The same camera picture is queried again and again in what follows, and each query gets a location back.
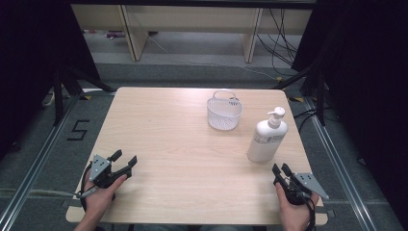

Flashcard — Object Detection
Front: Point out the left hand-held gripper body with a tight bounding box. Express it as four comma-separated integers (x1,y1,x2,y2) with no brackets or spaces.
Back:
89,154,120,190

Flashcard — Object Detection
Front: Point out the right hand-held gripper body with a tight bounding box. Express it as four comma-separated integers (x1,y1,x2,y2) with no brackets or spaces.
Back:
283,172,330,206

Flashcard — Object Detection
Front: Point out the white pump bottle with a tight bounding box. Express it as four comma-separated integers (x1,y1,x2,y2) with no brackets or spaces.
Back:
245,106,290,164

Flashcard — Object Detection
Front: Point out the white plastic basket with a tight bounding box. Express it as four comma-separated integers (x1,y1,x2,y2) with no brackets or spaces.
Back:
206,90,243,132

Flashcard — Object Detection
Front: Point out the person's left hand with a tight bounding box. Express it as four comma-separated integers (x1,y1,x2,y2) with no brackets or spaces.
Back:
84,174,128,221

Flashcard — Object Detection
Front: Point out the person's right hand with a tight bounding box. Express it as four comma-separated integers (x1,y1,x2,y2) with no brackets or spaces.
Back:
275,183,320,231

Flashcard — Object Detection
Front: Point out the black metal stand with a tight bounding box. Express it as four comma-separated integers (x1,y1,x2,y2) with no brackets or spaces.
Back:
272,60,327,127
52,63,115,127

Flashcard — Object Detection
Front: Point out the black curtain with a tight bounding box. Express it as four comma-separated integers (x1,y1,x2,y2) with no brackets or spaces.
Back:
291,0,408,223
0,0,101,160

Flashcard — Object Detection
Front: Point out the beige wooden desk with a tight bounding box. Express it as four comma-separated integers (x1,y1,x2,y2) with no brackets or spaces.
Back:
70,3,314,64

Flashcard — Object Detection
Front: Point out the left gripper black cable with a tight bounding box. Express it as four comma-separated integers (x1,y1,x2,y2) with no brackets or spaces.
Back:
76,163,98,213

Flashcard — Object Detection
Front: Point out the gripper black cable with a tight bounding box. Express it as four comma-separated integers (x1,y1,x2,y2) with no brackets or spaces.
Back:
303,195,318,231
76,163,98,213

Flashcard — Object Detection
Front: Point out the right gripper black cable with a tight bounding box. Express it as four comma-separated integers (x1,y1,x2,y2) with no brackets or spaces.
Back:
303,195,318,231

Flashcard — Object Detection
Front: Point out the metal floor rail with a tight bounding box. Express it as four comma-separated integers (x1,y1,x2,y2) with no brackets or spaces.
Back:
0,93,82,231
303,95,377,231

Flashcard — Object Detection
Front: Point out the bundle of black cables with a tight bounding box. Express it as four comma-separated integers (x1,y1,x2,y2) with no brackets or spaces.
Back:
255,8,300,77

